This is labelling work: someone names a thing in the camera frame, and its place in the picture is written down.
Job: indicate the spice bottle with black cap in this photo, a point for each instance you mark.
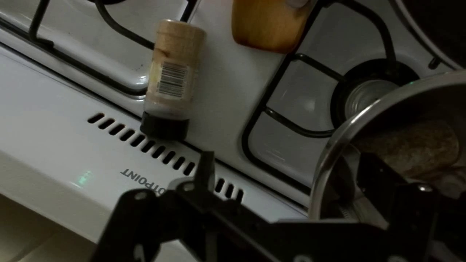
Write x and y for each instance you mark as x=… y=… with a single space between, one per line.
x=169 y=74

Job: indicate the black stove grate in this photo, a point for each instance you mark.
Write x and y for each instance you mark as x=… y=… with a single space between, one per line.
x=248 y=140

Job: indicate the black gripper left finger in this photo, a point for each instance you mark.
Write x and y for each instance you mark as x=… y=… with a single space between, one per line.
x=205 y=170

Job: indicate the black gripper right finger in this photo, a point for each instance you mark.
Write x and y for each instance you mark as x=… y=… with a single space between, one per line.
x=379 y=184

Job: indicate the silver metal bowl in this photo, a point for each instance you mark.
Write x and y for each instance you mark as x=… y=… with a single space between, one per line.
x=412 y=146

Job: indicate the black frying pan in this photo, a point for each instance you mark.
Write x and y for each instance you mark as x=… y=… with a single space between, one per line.
x=437 y=20

